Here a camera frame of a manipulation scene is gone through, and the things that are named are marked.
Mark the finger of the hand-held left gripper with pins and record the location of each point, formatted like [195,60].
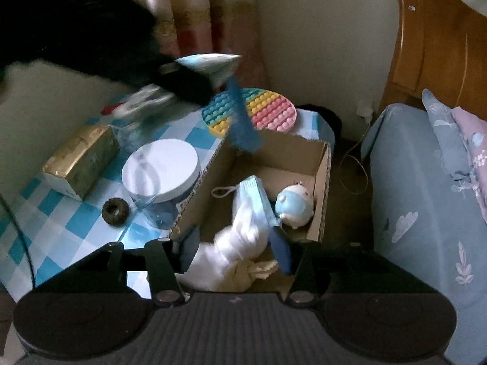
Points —
[241,121]

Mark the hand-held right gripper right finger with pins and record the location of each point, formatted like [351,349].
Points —
[281,251]

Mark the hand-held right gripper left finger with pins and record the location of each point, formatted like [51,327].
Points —
[188,250]

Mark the white silver packet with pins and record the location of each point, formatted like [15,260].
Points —
[209,64]

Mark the round white blue plush toy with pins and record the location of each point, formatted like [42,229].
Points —
[295,205]

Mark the blue face mask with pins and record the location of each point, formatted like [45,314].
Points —
[253,199]

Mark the brown cardboard box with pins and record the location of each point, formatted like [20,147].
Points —
[319,197]

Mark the person's left forearm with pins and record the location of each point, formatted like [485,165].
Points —
[76,19]

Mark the blue white soft pack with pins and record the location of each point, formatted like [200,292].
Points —
[146,100]

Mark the rainbow bubble pop toy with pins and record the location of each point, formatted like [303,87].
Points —
[266,110]

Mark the pink gold-banded curtain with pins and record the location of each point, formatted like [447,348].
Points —
[182,15]

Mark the round jar with white lid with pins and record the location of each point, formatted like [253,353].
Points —
[159,171]

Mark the gold tissue pack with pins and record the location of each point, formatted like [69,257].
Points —
[80,159]

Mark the blue bed sheet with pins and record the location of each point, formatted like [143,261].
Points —
[411,197]

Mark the blue patterned pillow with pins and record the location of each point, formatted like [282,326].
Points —
[449,148]

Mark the wooden bed headboard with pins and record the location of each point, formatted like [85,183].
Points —
[433,45]

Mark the pink patterned pillow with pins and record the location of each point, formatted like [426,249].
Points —
[475,148]

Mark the white wall plug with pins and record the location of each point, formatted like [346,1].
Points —
[364,109]

